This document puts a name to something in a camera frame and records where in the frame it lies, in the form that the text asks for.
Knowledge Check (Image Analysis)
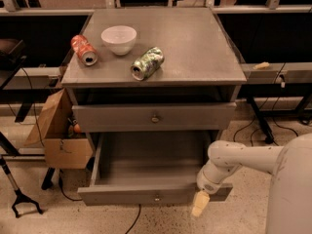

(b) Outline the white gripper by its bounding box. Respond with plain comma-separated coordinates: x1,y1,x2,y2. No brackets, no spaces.
191,162,234,216

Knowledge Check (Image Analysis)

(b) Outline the grey drawer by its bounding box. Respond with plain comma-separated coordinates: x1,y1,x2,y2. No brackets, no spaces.
72,102,236,133
77,130,234,207

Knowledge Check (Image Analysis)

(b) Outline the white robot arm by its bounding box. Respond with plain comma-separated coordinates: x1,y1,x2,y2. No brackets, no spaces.
192,134,312,234

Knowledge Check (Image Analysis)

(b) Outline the grey top drawer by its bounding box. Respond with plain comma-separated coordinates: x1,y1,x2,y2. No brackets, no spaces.
72,102,236,133

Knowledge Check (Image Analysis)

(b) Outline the grey drawer cabinet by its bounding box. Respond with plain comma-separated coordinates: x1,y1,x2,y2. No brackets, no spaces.
60,7,248,141

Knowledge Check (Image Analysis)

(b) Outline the brown cardboard box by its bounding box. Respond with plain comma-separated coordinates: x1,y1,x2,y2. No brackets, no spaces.
24,89,93,169

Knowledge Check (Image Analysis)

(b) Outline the orange fruit in box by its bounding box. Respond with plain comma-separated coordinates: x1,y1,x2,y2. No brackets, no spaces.
73,124,82,134

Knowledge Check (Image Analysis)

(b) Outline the green soda can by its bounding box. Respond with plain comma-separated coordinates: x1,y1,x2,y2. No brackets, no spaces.
131,47,165,81

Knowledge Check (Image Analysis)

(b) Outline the small cream foam piece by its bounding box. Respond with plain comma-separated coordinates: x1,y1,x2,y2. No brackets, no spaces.
253,61,270,70

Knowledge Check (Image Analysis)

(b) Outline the white ceramic bowl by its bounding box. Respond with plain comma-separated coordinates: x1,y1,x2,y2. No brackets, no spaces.
101,25,137,56

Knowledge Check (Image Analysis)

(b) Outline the black grabber tool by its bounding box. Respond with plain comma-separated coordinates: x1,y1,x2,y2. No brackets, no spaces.
0,155,43,218

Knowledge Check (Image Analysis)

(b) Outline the orange soda can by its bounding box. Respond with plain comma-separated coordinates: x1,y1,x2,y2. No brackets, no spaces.
71,35,98,66

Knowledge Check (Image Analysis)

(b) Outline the black cable at right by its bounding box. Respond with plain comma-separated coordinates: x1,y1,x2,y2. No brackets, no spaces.
232,61,312,145

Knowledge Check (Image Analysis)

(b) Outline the black floor cable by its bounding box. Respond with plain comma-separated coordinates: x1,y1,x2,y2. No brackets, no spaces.
58,169,142,234

